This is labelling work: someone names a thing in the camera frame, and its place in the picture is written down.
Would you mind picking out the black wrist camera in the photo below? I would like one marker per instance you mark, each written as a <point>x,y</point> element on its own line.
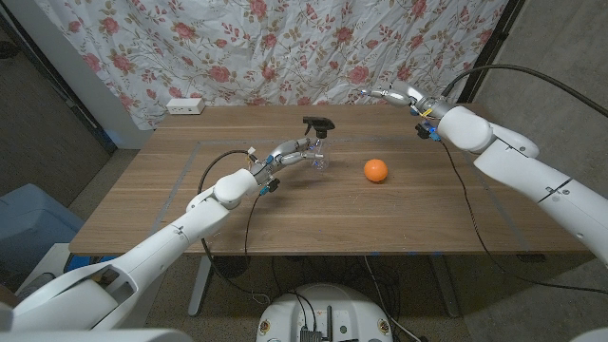
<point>425,130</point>
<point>270,186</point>

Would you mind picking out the blue plastic bin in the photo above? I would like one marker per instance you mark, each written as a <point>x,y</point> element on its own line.
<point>33,218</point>

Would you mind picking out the black backdrop stand pole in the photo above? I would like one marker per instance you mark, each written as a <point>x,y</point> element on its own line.
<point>489,52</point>

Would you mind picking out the white power strip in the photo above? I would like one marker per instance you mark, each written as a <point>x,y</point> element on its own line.
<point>185,106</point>

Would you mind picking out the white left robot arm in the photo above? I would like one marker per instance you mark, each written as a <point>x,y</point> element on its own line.
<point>142,256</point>

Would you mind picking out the floral print backdrop cloth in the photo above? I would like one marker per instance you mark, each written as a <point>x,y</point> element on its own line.
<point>285,47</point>

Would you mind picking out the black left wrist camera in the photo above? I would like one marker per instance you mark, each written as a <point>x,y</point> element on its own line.
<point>270,186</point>

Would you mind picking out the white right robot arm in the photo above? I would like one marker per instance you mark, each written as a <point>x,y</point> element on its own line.
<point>527,171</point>

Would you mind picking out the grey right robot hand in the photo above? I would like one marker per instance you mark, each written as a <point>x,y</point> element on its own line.
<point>408,97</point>

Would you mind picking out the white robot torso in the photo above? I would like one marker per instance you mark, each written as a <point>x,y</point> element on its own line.
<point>328,313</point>

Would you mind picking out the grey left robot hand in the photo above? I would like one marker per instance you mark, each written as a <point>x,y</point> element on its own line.
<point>285,154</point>

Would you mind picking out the orange fruit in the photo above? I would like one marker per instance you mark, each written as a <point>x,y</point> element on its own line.
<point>375,170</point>

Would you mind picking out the grey table leg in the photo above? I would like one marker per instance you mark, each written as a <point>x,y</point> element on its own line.
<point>446,290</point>

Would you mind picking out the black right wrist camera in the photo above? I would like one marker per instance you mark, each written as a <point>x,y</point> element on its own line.
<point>425,130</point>

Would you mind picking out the black round floor disc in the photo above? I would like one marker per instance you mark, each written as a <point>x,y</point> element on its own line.
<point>231,267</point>

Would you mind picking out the white table leg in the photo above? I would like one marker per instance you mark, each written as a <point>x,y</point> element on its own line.
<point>199,290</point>

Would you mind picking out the dark door frame strip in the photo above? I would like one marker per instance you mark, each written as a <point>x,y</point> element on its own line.
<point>71,102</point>

